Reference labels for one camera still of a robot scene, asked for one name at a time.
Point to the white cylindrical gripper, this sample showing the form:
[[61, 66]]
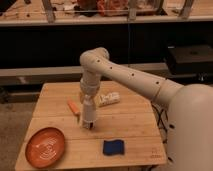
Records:
[[89, 114]]

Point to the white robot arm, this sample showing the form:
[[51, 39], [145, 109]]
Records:
[[189, 108]]

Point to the orange ceramic plate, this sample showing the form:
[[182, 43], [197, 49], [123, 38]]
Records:
[[45, 147]]

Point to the orange carrot toy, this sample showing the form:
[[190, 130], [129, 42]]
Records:
[[73, 107]]

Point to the blue sponge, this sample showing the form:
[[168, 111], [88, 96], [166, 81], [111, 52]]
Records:
[[113, 147]]

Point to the wooden bamboo table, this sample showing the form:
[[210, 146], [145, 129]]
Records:
[[132, 120]]

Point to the black box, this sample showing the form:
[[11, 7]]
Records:
[[190, 59]]

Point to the long wooden bench shelf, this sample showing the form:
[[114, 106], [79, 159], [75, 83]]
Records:
[[92, 12]]

